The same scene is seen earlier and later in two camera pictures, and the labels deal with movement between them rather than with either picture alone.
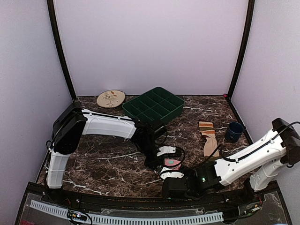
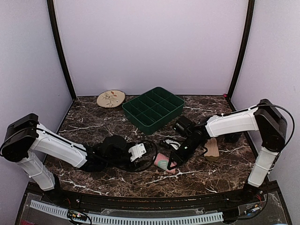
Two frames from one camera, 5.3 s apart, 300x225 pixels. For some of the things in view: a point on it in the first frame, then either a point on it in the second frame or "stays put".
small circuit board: (76, 215) stays put
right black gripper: (191, 173) → (178, 158)
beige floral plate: (110, 98) stays put
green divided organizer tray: (157, 103) stays put
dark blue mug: (234, 131) stays put
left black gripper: (152, 163) → (135, 165)
